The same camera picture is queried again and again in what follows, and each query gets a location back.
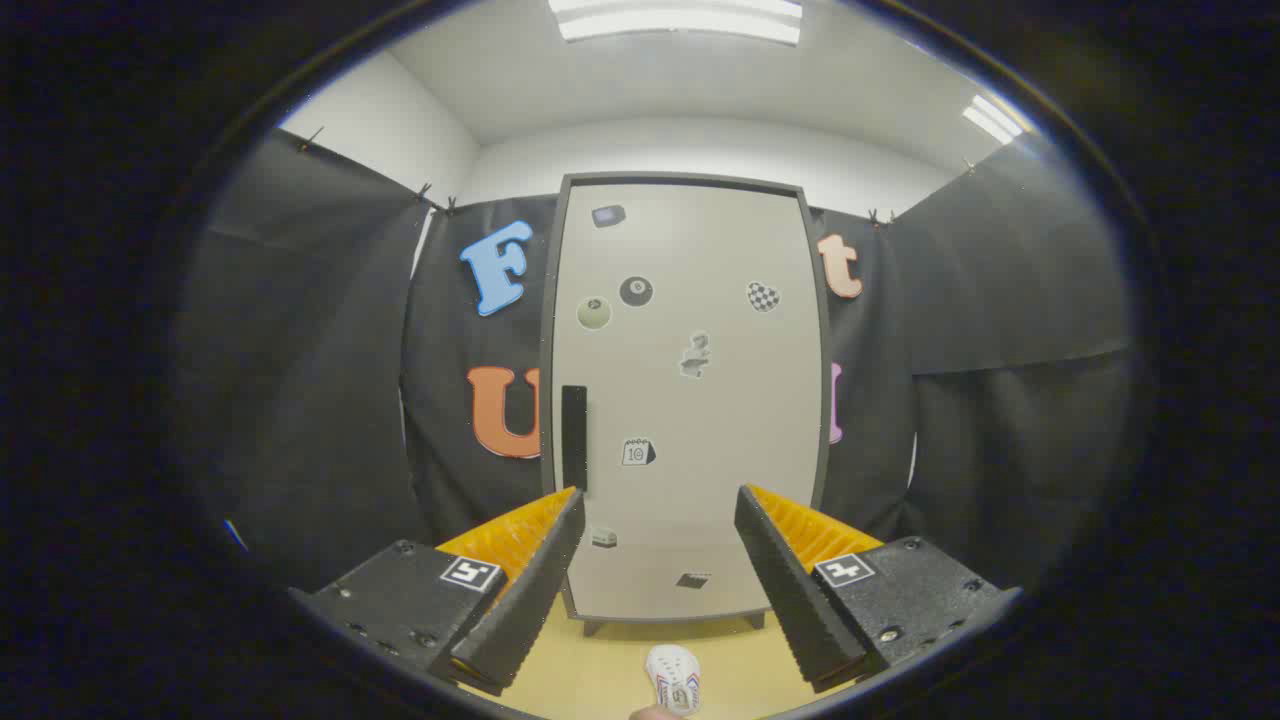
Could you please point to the small ceiling light panel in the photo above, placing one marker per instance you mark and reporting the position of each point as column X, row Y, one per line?
column 993, row 120

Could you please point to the grey shoe cabinet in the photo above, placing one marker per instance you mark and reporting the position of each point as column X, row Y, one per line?
column 547, row 330

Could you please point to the beige shoe cabinet door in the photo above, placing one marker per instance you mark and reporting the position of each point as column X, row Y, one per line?
column 700, row 450

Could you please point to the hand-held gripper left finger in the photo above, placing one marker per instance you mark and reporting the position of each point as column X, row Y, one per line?
column 545, row 570

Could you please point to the white canvas shoe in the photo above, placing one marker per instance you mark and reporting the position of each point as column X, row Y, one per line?
column 672, row 675

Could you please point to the long ceiling light panel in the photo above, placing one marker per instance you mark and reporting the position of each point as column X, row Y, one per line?
column 680, row 20

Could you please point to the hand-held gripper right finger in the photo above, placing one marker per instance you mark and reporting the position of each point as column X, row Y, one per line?
column 780, row 575

